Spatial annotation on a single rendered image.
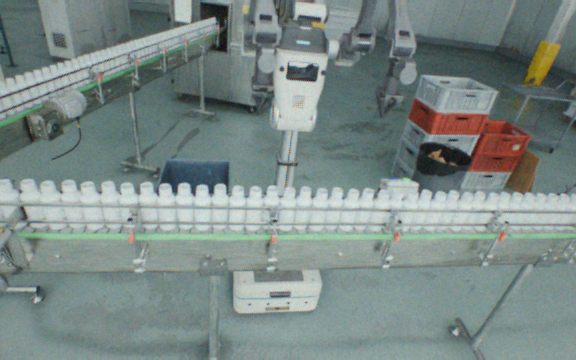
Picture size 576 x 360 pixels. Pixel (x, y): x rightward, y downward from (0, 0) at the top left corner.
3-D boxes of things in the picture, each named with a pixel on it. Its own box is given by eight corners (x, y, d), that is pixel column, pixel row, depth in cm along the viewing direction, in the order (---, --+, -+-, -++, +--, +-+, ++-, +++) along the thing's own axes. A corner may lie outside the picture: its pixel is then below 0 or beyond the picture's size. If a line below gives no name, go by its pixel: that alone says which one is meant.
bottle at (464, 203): (454, 222, 146) (469, 189, 137) (463, 231, 141) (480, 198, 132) (442, 223, 144) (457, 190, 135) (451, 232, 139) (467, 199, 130)
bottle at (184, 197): (180, 218, 126) (178, 180, 117) (197, 220, 126) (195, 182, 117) (174, 228, 120) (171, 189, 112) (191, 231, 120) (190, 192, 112)
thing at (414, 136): (421, 156, 330) (429, 135, 318) (400, 137, 362) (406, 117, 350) (471, 155, 347) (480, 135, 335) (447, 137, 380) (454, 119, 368)
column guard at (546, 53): (529, 87, 882) (550, 43, 823) (519, 82, 915) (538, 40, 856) (541, 88, 890) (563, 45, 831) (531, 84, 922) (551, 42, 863)
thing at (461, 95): (437, 112, 306) (446, 88, 294) (412, 96, 339) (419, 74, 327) (489, 114, 324) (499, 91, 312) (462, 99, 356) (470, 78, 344)
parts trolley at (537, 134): (500, 152, 482) (533, 83, 429) (477, 135, 528) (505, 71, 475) (559, 155, 502) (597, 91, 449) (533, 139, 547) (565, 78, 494)
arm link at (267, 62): (280, 24, 106) (251, 22, 104) (286, 31, 96) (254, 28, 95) (277, 64, 112) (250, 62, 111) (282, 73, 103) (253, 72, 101)
